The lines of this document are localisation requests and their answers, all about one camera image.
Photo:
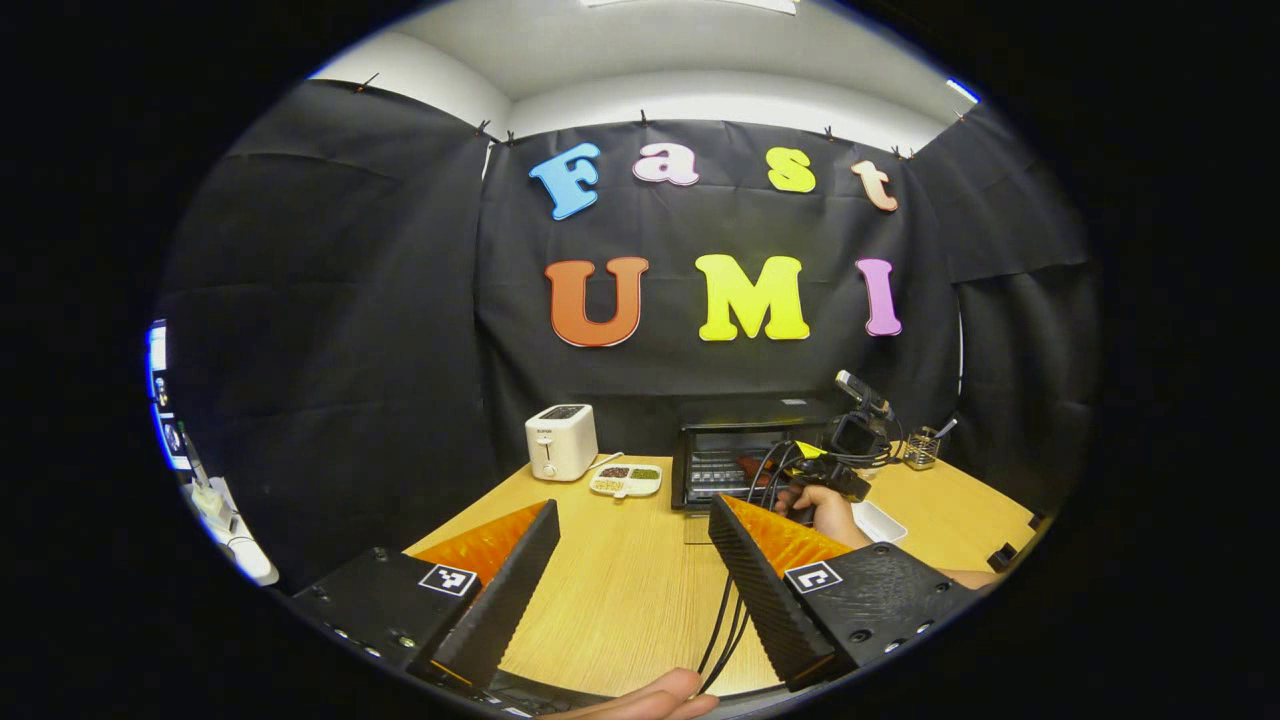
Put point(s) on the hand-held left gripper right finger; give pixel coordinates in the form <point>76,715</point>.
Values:
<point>765,590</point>

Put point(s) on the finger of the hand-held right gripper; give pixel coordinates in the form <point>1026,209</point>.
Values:
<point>805,455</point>

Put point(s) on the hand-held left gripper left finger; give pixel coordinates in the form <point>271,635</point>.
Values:
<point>500,595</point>

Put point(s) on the brown meat piece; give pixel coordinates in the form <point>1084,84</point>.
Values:
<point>753,468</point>

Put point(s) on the black electric oven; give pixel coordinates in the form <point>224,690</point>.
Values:
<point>715,415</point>

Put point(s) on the metal mesh pen holder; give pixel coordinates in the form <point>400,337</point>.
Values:
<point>920,450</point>

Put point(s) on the small white tray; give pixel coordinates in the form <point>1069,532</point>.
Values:
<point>880,522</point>

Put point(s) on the silver pen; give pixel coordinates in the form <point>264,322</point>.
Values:
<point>947,427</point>

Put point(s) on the white toaster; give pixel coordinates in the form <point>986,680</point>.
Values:
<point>562,440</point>

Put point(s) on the white divided snack plate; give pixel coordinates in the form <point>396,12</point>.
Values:
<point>626,480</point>

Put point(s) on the black clamp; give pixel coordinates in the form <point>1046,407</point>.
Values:
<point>1005,553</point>

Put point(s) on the white device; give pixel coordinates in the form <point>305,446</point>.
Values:
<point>235,535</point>

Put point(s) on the black backdrop cloth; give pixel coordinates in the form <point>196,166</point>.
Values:
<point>350,300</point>

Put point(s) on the ceiling light panel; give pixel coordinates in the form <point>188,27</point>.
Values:
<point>962,90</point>
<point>700,5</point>

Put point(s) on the computer monitor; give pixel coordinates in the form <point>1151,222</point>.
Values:
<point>165,400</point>

